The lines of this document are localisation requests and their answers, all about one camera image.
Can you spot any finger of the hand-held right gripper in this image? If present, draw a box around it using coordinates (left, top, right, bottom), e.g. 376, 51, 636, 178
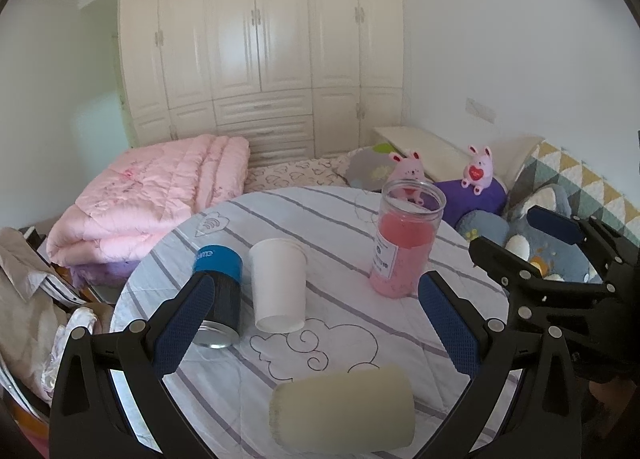
468, 236, 561, 310
526, 205, 632, 265

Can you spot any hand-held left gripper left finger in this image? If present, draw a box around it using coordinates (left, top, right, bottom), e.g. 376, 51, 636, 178
48, 272, 217, 459

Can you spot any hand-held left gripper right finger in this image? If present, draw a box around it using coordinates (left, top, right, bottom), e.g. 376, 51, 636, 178
418, 270, 587, 459

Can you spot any white paper cup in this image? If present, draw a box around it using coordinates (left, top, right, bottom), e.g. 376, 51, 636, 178
248, 237, 307, 333

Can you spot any frosted translucent cup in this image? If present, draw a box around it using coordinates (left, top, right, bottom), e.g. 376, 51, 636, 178
269, 364, 416, 455

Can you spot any blue penguin plush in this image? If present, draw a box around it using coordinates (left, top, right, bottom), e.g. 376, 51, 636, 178
455, 183, 603, 285

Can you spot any black can with blue label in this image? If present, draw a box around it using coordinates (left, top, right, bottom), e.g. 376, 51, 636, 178
191, 245, 244, 350

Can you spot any geometric patterned cushion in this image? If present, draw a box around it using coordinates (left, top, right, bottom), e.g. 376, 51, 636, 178
504, 139, 640, 240

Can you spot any purple pillow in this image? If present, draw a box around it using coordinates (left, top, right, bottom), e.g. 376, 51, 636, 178
432, 176, 509, 228

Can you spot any clear jar with pink contents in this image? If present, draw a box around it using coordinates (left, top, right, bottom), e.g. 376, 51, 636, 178
369, 179, 447, 299

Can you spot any pink bunny plush with heart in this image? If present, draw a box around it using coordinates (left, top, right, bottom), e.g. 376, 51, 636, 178
460, 144, 496, 195

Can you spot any purple blanket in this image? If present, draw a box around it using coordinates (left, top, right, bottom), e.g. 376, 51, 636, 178
70, 259, 143, 290

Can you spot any clear plastic bag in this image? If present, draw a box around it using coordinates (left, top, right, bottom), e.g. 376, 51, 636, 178
42, 306, 99, 392

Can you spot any white headboard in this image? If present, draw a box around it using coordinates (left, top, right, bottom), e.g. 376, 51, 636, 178
372, 126, 547, 191

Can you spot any pink folded quilt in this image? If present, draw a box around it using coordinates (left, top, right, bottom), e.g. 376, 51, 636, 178
46, 134, 251, 271

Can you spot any beige garment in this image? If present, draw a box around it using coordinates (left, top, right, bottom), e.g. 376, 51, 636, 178
0, 226, 77, 402

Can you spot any grey round pillow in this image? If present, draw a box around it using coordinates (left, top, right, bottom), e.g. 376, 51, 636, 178
331, 144, 402, 191

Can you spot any heart print bed sheet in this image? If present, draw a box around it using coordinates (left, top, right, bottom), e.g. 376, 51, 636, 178
243, 156, 351, 193

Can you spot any cream wardrobe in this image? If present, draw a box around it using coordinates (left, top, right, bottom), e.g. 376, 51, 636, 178
117, 0, 406, 162

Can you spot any wall socket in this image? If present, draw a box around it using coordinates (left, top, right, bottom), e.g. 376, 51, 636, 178
464, 98, 499, 123

